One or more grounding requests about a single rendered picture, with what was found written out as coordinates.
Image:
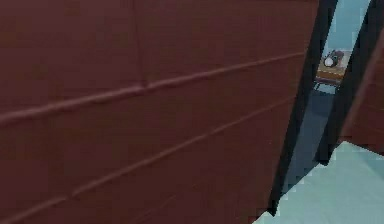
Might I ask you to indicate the black round object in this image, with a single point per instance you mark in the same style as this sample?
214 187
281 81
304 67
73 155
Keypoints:
332 58

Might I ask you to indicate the brown wooden table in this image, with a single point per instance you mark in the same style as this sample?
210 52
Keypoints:
330 72

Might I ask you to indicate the dark red wooden cupboard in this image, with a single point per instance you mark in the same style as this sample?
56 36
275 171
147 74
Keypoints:
365 100
140 110

